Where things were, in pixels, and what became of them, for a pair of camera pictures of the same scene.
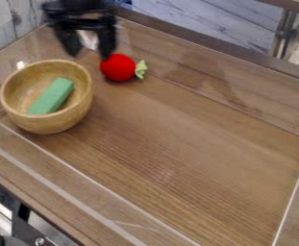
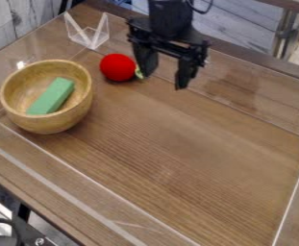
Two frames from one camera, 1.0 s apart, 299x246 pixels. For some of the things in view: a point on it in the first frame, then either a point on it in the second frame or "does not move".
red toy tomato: x=119 y=67 does not move
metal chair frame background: x=289 y=34 does not move
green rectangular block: x=51 y=97 does not move
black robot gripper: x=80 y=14 -> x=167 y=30
